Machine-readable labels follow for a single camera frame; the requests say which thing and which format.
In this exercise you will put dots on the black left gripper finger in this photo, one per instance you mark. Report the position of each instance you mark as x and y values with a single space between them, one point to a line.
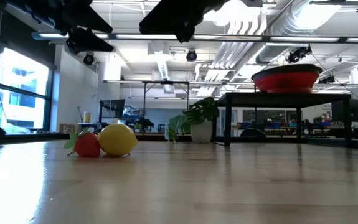
88 42
91 20

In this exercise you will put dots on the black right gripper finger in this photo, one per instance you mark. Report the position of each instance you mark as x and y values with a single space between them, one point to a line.
172 18

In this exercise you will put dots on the yellow toy lemon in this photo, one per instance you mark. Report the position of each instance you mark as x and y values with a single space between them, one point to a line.
116 140

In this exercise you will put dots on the small red strawberry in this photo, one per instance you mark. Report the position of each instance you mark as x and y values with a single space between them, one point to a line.
87 145

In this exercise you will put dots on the red collapsible bowl grey rim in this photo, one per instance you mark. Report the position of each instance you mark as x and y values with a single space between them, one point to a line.
286 82

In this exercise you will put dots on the black ceiling spotlight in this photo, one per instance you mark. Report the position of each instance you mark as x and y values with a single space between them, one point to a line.
297 54
326 79
88 58
191 55

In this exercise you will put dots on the long ceiling light strip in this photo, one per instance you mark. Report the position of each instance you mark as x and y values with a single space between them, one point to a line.
150 36

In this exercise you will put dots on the black computer monitor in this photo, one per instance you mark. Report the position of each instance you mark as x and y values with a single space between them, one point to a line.
113 107
357 110

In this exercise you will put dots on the yellow cylindrical container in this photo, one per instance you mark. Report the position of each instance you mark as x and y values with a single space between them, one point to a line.
86 117

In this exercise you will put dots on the striped-leaf plant in white pot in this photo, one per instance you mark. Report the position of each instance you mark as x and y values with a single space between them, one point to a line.
202 112

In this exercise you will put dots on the dark background potted plant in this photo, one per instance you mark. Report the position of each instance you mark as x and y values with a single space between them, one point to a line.
144 123

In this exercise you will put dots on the black perforated metal stand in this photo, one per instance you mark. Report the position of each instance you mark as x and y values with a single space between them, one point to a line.
284 100

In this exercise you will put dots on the black office chair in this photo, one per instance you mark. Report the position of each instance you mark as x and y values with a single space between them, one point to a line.
252 133

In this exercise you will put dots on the black metal rack frame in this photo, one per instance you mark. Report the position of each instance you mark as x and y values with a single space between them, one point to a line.
166 82

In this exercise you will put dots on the silver ceiling air duct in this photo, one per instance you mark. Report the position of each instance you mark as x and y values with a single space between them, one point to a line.
290 21

